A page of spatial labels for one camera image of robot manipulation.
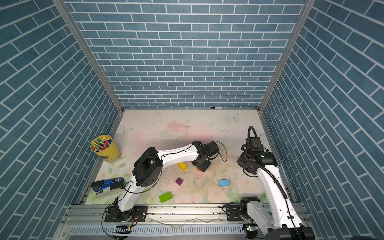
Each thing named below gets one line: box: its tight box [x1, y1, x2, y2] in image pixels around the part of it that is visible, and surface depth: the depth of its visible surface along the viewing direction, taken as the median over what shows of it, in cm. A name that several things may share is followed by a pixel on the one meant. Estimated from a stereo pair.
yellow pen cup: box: [90, 134, 123, 163], surface depth 88 cm
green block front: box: [159, 192, 173, 204], surface depth 80 cm
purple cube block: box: [175, 177, 183, 186], surface depth 84 cm
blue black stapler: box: [90, 177, 125, 199], surface depth 80 cm
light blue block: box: [218, 179, 230, 187], surface depth 85 cm
